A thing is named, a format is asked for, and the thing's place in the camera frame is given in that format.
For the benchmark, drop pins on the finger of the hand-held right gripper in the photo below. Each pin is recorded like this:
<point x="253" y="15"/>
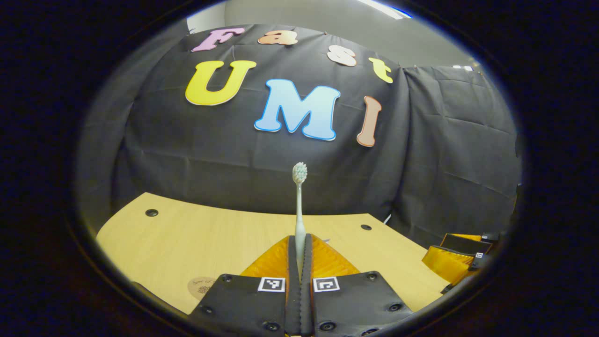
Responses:
<point x="468" y="243"/>
<point x="449" y="264"/>

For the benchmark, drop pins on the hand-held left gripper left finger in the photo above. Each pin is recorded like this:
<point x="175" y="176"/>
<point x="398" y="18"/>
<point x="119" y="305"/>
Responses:
<point x="292" y="299"/>

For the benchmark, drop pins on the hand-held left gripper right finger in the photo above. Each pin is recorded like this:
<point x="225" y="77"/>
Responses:
<point x="307" y="299"/>

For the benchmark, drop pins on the black backdrop cloth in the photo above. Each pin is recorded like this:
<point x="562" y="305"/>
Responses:
<point x="210" y="164"/>

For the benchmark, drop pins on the round wooden coaster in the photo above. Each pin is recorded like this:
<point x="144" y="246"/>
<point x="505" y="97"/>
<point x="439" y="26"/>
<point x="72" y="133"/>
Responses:
<point x="201" y="288"/>

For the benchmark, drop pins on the pale green toothbrush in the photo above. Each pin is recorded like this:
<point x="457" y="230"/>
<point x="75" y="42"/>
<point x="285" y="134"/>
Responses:
<point x="299" y="210"/>

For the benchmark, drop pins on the ceiling light panel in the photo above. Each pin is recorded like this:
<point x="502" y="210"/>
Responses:
<point x="383" y="7"/>

